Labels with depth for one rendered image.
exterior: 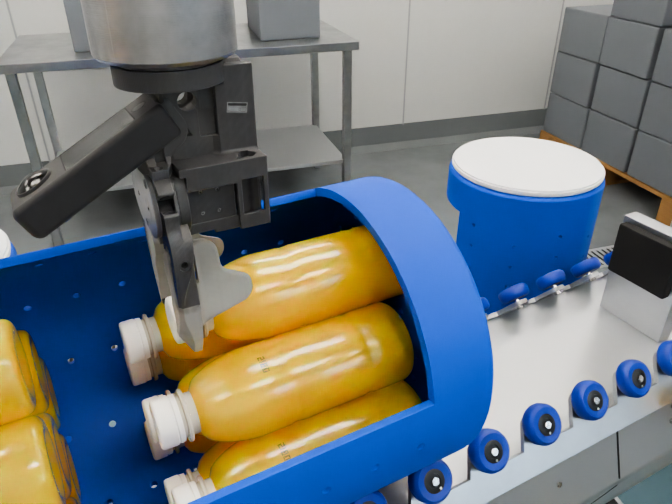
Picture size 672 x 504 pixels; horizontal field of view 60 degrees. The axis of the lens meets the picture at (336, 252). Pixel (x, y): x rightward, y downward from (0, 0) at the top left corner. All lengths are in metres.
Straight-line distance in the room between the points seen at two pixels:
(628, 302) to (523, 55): 3.69
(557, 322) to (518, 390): 0.17
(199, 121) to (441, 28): 3.79
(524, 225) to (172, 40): 0.81
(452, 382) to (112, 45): 0.33
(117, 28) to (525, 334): 0.68
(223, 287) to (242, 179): 0.08
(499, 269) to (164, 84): 0.84
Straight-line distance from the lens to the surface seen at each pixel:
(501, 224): 1.07
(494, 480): 0.68
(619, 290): 0.94
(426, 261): 0.46
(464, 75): 4.32
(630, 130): 3.67
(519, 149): 1.22
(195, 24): 0.36
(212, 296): 0.44
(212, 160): 0.40
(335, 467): 0.45
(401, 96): 4.14
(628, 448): 0.84
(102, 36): 0.38
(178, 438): 0.46
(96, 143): 0.40
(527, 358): 0.83
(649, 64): 3.57
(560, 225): 1.08
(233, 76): 0.40
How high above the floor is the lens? 1.45
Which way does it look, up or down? 31 degrees down
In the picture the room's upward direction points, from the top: straight up
